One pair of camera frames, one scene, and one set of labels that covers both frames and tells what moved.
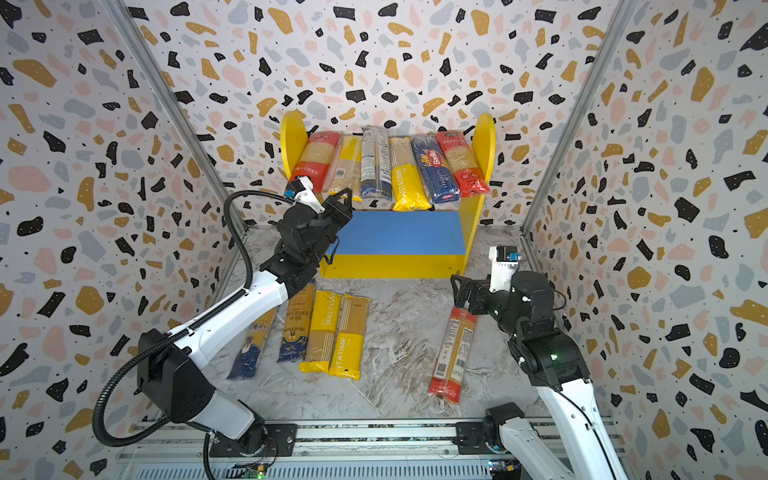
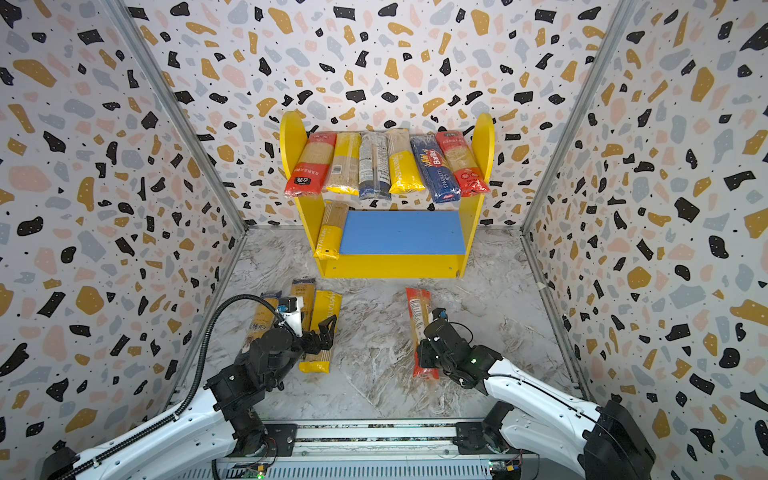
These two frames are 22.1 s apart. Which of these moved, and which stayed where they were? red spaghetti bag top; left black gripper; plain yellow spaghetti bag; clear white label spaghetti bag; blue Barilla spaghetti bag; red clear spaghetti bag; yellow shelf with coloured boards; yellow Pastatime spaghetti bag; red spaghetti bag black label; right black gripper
Moved: red clear spaghetti bag; right black gripper; left black gripper
Stayed: clear white label spaghetti bag; yellow shelf with coloured boards; yellow Pastatime spaghetti bag; red spaghetti bag top; blue Barilla spaghetti bag; red spaghetti bag black label; plain yellow spaghetti bag
